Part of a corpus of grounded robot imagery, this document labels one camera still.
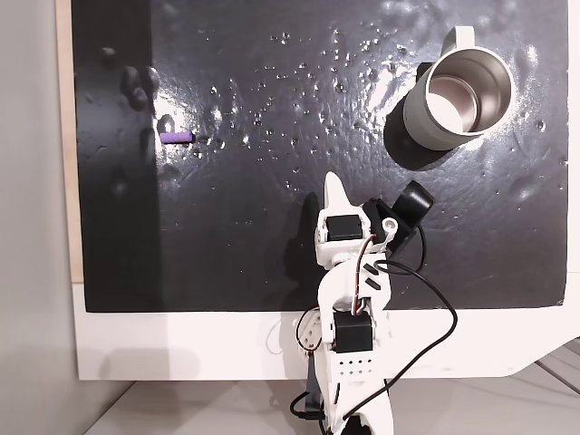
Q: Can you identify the purple pen grip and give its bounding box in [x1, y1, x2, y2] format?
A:
[159, 131, 196, 146]

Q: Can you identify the grey steel-lined cup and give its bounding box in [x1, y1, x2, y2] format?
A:
[402, 25, 516, 152]

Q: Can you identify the black glossy mat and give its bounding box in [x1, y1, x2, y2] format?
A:
[71, 0, 570, 314]

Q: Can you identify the black base clamp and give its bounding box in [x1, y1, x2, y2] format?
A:
[304, 353, 326, 411]

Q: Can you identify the white board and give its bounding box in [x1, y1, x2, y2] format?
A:
[72, 280, 580, 382]

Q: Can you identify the light wooden board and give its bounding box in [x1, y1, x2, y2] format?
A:
[54, 0, 83, 285]

